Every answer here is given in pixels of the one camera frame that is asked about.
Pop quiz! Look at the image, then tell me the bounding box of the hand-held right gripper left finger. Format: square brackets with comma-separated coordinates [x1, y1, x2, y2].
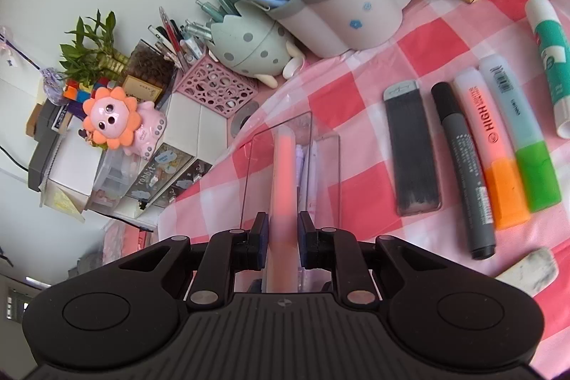
[120, 213, 269, 310]

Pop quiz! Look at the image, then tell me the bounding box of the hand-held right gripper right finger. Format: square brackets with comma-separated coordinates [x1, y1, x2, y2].
[299, 212, 446, 309]

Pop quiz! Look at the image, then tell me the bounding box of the clear plastic box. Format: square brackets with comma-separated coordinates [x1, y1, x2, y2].
[240, 111, 343, 296]

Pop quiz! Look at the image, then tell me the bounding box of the pink translucent pen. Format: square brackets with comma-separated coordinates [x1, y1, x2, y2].
[266, 127, 298, 296]

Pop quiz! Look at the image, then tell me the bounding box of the purple white pen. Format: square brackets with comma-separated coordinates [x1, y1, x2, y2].
[295, 144, 312, 220]

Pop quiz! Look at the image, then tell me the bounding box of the purple mechanical pencil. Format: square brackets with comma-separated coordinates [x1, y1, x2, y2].
[309, 140, 323, 225]

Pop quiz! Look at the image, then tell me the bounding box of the dark grey case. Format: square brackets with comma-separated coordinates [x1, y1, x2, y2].
[383, 79, 444, 217]

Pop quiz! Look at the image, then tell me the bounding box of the black grey marker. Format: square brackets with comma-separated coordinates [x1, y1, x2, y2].
[430, 82, 497, 260]

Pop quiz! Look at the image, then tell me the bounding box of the pink orange highlighter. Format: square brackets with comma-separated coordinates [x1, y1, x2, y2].
[453, 67, 532, 230]

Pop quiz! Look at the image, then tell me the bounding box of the blue green highlighter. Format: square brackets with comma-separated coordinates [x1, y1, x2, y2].
[478, 54, 563, 213]

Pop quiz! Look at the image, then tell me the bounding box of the green white glue stick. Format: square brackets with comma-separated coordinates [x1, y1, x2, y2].
[524, 0, 570, 139]

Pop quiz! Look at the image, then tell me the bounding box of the grey round disc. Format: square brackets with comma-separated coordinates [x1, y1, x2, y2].
[229, 101, 260, 136]

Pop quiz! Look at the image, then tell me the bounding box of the white desk drawer organizer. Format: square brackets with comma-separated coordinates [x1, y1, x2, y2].
[89, 93, 257, 229]

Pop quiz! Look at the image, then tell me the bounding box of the pink flat box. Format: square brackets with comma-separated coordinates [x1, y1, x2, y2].
[102, 224, 154, 265]

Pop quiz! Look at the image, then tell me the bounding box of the pink perforated pen holder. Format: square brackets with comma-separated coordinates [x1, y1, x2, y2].
[176, 55, 260, 120]

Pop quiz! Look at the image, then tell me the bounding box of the pink checked tablecloth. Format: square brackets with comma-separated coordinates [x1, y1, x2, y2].
[158, 0, 570, 376]

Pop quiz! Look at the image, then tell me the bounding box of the pink orange lion toy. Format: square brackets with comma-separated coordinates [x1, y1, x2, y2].
[81, 86, 167, 160]

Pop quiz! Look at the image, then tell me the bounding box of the egg shaped pen holder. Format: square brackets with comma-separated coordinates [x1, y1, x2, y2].
[207, 0, 306, 88]

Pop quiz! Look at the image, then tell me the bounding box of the white box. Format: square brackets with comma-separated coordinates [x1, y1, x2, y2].
[40, 131, 108, 203]

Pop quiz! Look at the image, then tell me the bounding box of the yellow lace doily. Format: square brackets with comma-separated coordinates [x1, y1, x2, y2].
[42, 188, 85, 223]

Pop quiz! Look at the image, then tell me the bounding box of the bunch of red black pens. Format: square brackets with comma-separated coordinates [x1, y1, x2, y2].
[147, 6, 206, 71]

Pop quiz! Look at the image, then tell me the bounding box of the white eraser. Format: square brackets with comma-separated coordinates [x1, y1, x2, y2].
[494, 247, 559, 298]

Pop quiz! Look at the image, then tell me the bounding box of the bunch of teal pens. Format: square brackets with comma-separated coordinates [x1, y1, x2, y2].
[182, 0, 237, 40]

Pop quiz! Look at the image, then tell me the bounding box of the colourful puzzle cube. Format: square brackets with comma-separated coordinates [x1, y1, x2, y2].
[62, 79, 110, 105]

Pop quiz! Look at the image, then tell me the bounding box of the dark grey box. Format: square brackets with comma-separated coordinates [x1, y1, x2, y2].
[27, 131, 61, 191]
[36, 101, 74, 134]

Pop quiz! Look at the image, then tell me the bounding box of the brown box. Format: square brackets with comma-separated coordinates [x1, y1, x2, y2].
[24, 104, 43, 138]

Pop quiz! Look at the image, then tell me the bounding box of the lucky bamboo plant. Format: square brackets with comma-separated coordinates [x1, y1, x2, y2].
[58, 10, 130, 84]

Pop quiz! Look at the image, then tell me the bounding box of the purple crystal hanging charm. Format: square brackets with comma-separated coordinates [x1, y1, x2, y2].
[0, 26, 67, 107]

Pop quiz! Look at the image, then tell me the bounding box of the black cable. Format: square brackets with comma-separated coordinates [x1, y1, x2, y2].
[0, 144, 32, 171]

